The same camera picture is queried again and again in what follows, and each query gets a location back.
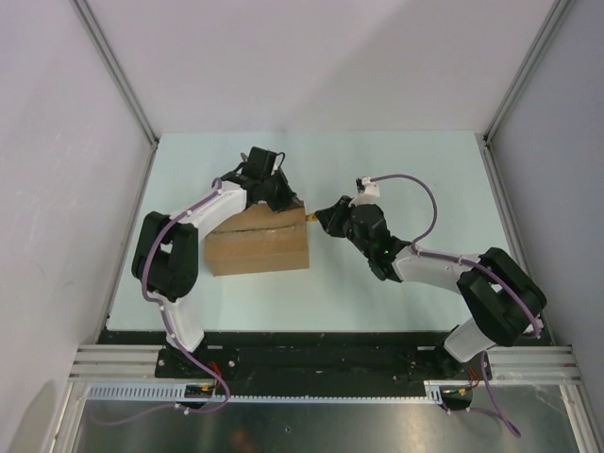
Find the left aluminium frame post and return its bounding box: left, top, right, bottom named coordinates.
left=69, top=0, right=159, bottom=149

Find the grey slotted cable duct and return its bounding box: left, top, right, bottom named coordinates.
left=86, top=381, right=445, bottom=403

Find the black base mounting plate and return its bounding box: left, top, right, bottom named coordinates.
left=98, top=330, right=492, bottom=399

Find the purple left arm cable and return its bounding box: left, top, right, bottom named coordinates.
left=89, top=176, right=232, bottom=427

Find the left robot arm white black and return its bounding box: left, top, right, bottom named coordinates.
left=131, top=146, right=301, bottom=378

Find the right aluminium frame post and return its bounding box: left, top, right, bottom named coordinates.
left=482, top=0, right=575, bottom=143

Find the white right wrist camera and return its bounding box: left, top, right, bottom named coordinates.
left=349, top=176, right=380, bottom=207

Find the brown cardboard express box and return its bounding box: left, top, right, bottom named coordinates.
left=203, top=203, right=310, bottom=277

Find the aluminium front rail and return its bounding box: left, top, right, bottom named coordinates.
left=68, top=344, right=582, bottom=385

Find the aluminium frame post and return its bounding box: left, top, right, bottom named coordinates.
left=482, top=0, right=575, bottom=143
left=69, top=0, right=159, bottom=149

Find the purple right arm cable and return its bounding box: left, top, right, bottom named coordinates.
left=367, top=173, right=544, bottom=438

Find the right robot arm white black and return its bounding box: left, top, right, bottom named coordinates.
left=314, top=196, right=547, bottom=378

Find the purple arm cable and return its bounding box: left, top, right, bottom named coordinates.
left=89, top=176, right=232, bottom=427
left=367, top=173, right=544, bottom=438

